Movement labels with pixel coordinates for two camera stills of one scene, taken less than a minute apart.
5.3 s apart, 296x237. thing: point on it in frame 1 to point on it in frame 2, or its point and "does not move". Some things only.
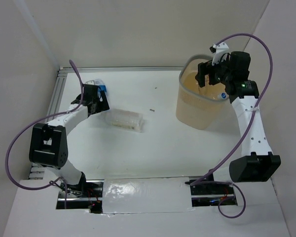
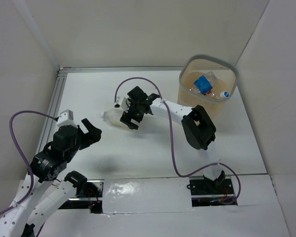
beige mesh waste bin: (199, 107) does not move
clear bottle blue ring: (223, 95) does not move
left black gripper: (98, 99) to (82, 136)
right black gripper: (206, 68) to (127, 116)
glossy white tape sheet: (146, 195) does not move
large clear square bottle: (123, 119) does not move
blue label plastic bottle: (101, 86) to (207, 85)
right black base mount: (208, 192) does not move
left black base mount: (88, 194) does not move
